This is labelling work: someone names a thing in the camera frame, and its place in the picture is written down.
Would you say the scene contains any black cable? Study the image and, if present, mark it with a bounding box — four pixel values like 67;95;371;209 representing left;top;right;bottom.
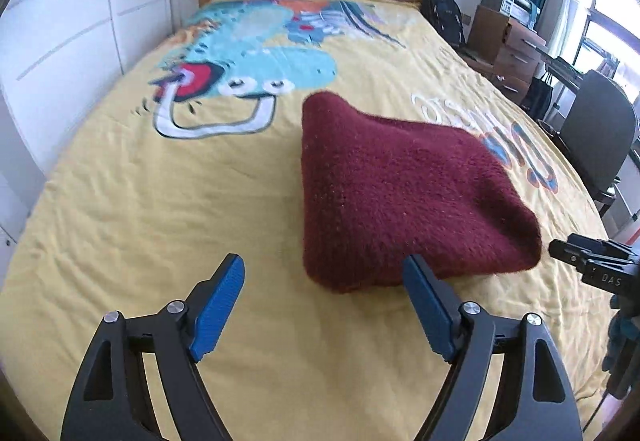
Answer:
584;388;610;429

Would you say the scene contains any black backpack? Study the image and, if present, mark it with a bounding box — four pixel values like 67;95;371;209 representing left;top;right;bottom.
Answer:
420;0;467;46

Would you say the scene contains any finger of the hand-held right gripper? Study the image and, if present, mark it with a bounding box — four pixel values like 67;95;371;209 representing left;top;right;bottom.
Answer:
548;233;601;272

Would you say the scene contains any maroon knitted sweater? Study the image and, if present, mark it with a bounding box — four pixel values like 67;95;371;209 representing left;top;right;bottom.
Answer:
301;91;543;294

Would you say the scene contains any dark office chair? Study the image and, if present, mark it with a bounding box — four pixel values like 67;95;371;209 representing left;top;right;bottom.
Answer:
560;69;640;216

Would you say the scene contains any yellow printed blanket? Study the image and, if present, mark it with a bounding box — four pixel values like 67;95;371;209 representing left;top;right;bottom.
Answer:
0;0;616;441

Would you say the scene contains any black hanging bag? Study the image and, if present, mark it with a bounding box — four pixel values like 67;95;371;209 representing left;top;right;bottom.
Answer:
524;76;557;122

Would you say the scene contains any white wardrobe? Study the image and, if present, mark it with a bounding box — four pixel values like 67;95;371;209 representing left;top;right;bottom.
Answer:
0;0;171;242

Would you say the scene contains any grey printer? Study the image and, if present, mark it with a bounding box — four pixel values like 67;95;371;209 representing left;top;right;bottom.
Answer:
480;0;542;29

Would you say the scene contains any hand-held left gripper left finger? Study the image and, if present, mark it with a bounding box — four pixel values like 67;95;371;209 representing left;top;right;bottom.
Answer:
60;253;246;441

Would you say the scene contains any person's right hand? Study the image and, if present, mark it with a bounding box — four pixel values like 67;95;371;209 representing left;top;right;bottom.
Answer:
607;293;640;399

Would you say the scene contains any wooden drawer cabinet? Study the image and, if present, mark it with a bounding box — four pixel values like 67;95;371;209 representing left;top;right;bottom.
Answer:
467;5;548;104

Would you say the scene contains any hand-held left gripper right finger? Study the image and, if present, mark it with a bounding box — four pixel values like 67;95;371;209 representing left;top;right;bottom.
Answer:
402;255;586;441

